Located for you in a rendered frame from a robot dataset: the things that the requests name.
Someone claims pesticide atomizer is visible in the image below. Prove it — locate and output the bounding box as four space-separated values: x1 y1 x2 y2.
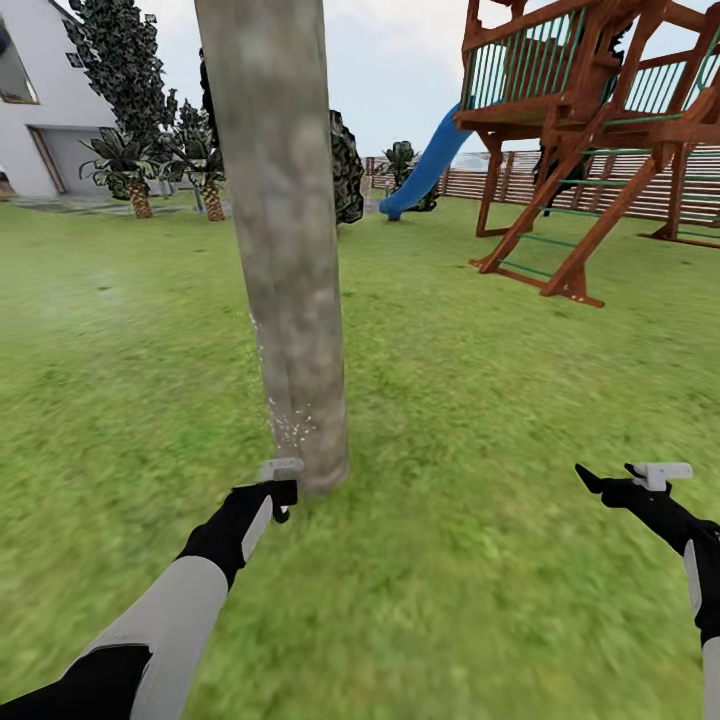
273 507 291 523

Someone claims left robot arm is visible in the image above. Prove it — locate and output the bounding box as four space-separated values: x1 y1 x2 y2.
0 457 304 720

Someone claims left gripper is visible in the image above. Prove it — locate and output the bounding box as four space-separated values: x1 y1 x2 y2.
268 479 300 510

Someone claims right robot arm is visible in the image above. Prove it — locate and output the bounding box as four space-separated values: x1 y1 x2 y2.
577 462 720 720

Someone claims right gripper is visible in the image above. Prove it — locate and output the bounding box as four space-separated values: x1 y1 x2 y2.
577 463 680 533

